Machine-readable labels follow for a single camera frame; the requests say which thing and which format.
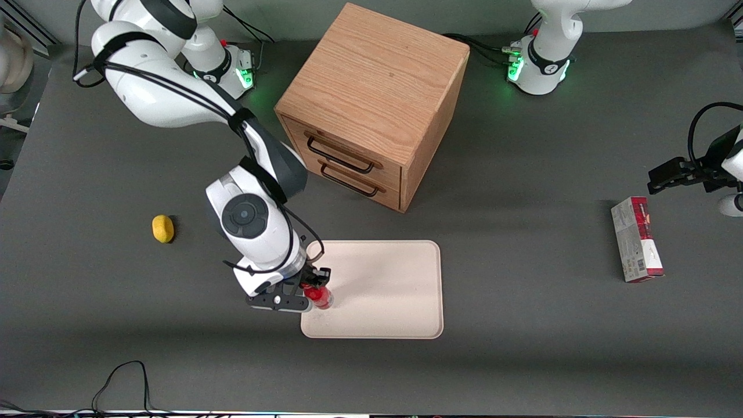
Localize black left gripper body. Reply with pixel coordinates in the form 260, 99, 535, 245
690, 129, 741, 193

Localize red coke bottle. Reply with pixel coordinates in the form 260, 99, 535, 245
303, 283, 335, 311

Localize beige rectangular tray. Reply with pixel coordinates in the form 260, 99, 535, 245
300, 240, 445, 340

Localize red and grey carton box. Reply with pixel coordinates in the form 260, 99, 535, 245
611, 196, 665, 283

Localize yellow lemon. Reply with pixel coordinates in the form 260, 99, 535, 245
152, 215, 175, 244

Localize wooden two-drawer cabinet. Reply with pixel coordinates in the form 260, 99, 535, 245
274, 2, 471, 214

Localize beige rounded background object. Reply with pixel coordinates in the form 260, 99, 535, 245
0, 26, 34, 94

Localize dark grey right wrist camera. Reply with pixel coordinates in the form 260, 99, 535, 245
246, 292, 312, 314

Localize black cable loop left gripper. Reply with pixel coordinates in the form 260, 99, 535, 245
687, 102, 743, 169

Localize black wire drawer handle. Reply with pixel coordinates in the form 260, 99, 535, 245
306, 136, 375, 175
320, 163, 379, 197

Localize black looped floor cable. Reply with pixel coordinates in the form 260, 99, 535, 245
90, 361, 156, 415

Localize black cable along right arm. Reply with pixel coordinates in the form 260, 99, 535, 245
73, 0, 325, 275

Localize black cables at left arm base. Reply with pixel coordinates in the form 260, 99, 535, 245
444, 33, 523, 68

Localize black cables at arm base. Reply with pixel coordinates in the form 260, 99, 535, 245
219, 6, 277, 46
444, 33, 523, 68

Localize black cables at right arm base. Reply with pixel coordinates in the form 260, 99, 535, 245
219, 6, 277, 46

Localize black aluminium frame rail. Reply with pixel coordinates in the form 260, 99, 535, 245
0, 0, 60, 47

